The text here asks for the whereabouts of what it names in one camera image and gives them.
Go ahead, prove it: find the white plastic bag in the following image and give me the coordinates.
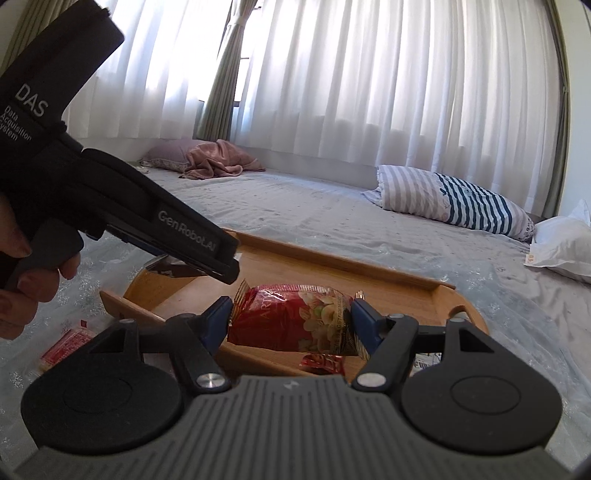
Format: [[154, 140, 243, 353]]
[[523, 199, 591, 284]]

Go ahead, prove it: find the large red snack packet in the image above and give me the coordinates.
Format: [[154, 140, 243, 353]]
[[226, 281, 370, 359]]

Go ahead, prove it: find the blue striped pillow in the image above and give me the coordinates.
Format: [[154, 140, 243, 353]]
[[362, 164, 536, 242]]

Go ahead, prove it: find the person's left hand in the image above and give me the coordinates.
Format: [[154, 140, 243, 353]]
[[0, 191, 82, 342]]

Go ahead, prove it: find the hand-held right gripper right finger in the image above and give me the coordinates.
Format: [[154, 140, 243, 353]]
[[350, 298, 497, 394]]

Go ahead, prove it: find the wooden tray with handles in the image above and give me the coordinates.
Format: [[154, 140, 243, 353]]
[[99, 228, 491, 384]]

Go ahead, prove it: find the pink and white snack packet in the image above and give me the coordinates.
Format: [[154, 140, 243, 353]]
[[39, 320, 95, 372]]

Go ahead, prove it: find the light blue lace cloth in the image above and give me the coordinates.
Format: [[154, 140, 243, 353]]
[[0, 222, 591, 462]]

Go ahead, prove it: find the pink crumpled blanket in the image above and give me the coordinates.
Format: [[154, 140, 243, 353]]
[[179, 139, 267, 180]]

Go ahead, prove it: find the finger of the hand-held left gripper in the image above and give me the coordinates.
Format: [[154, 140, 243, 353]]
[[108, 226, 241, 283]]

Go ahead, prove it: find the white sheer curtain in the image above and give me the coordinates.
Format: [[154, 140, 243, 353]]
[[230, 0, 570, 197], [62, 0, 232, 140]]

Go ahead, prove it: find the brown chocolate bar packet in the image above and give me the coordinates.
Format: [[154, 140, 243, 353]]
[[145, 256, 206, 280]]

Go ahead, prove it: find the bed with grey sheet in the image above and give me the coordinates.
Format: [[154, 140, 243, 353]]
[[0, 154, 591, 467]]

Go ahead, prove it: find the small red snack packet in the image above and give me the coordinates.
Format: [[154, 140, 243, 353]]
[[300, 352, 348, 376]]

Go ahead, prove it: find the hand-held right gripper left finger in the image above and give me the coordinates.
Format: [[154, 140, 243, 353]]
[[85, 296, 232, 394]]

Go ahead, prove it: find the purple pillow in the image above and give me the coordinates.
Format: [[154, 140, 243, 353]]
[[140, 138, 209, 174]]

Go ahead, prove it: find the green curtain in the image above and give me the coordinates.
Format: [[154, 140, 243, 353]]
[[550, 41, 574, 219], [198, 0, 260, 142], [0, 0, 48, 63]]

